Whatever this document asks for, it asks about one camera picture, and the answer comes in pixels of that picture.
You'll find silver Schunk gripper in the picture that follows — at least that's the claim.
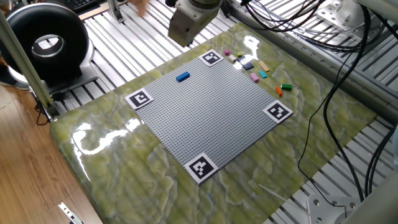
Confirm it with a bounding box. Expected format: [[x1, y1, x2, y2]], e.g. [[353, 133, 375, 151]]
[[167, 4, 221, 49]]

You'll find blue Lego brick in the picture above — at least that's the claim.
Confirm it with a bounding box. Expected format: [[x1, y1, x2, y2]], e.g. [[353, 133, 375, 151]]
[[175, 71, 191, 83]]

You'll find black Lego plate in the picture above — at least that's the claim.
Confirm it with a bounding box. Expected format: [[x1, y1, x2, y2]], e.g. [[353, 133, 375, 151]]
[[236, 55, 254, 71]]

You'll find grey Lego baseplate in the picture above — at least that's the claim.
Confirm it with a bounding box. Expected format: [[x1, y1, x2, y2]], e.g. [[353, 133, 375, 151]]
[[124, 49, 294, 187]]

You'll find bare human hand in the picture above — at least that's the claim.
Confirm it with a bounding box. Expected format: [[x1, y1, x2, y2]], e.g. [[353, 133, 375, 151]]
[[129, 0, 150, 17]]

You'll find black white fiducial marker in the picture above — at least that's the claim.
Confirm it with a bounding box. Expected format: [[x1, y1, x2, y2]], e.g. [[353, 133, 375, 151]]
[[183, 152, 220, 187], [262, 99, 294, 124], [198, 49, 225, 67], [124, 87, 155, 111]]

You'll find black keyboard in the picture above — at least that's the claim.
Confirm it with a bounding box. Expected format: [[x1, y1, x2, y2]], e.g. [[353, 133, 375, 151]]
[[63, 0, 100, 12]]

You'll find green marble pattern board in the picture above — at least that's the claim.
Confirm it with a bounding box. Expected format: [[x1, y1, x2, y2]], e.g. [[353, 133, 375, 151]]
[[49, 21, 379, 224]]

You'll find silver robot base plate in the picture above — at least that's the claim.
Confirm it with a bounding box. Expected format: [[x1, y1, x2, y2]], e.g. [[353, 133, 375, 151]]
[[315, 0, 346, 29]]

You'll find thick black cable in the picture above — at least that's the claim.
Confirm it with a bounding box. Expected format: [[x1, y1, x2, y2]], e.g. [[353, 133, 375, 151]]
[[322, 4, 374, 203]]

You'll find black ring-shaped device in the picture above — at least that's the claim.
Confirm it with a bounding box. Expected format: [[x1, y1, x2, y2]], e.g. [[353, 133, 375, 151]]
[[0, 2, 96, 94]]

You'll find thin black cable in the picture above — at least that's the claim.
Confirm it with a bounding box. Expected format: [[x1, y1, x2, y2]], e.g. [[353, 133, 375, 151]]
[[297, 57, 355, 218]]

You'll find metal corner bracket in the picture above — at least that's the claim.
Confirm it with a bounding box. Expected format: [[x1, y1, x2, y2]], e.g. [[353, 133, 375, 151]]
[[306, 194, 361, 224]]

